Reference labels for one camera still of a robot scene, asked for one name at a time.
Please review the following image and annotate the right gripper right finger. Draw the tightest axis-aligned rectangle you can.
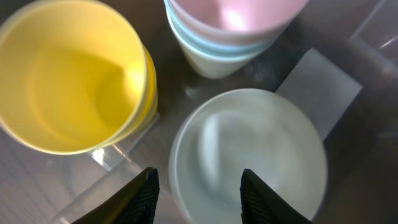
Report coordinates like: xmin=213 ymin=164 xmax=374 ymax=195
xmin=240 ymin=169 xmax=312 ymax=224

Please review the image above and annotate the yellow cup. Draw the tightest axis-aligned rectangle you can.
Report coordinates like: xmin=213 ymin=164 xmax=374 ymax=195
xmin=1 ymin=1 xmax=148 ymax=155
xmin=105 ymin=49 xmax=158 ymax=146

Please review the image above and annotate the light blue cup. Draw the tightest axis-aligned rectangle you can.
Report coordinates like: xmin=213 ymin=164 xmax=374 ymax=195
xmin=164 ymin=0 xmax=274 ymax=58

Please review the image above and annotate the clear plastic storage container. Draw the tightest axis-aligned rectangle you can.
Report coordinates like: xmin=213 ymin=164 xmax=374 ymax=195
xmin=1 ymin=0 xmax=397 ymax=223

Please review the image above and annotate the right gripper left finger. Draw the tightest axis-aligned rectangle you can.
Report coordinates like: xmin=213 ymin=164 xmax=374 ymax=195
xmin=73 ymin=167 xmax=160 ymax=224

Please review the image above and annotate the white paper label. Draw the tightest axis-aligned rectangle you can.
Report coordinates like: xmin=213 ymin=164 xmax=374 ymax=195
xmin=276 ymin=48 xmax=363 ymax=140

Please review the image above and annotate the cream white cup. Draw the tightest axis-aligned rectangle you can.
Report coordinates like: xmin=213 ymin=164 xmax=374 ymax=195
xmin=174 ymin=34 xmax=262 ymax=80

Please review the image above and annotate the white small bowl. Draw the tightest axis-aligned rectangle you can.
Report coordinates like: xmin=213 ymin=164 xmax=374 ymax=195
xmin=169 ymin=88 xmax=328 ymax=223

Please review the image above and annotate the pink cup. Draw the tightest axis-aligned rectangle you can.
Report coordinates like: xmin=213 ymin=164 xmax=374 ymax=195
xmin=169 ymin=0 xmax=308 ymax=45

